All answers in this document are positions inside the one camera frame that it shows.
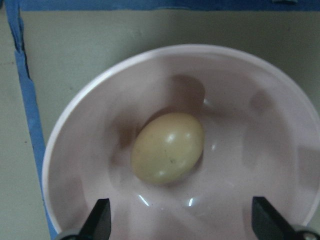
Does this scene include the pink bowl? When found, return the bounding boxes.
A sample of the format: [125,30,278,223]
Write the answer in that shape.
[42,45,320,240]

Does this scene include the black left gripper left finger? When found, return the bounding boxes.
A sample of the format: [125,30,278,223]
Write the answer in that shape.
[79,198,112,240]

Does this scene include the beige egg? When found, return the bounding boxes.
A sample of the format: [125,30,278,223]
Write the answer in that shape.
[131,112,205,185]

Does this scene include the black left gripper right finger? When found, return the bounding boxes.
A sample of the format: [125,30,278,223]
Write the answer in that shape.
[251,196,296,240]

